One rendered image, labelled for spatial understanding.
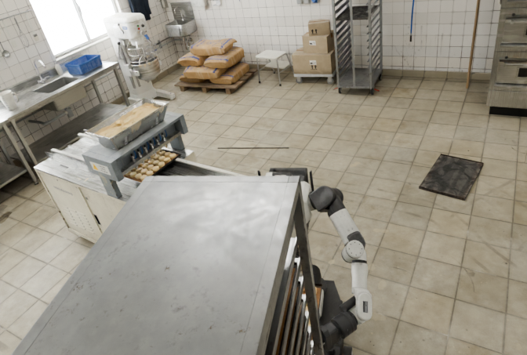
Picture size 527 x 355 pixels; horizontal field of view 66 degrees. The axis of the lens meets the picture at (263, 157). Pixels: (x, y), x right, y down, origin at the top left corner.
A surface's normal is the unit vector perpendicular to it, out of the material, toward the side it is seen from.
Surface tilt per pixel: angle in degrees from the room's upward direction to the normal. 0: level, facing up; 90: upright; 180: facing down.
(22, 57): 90
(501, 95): 91
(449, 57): 90
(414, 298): 0
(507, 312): 0
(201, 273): 0
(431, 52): 90
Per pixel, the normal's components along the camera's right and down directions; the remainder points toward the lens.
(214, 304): -0.16, -0.83
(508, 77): -0.47, 0.55
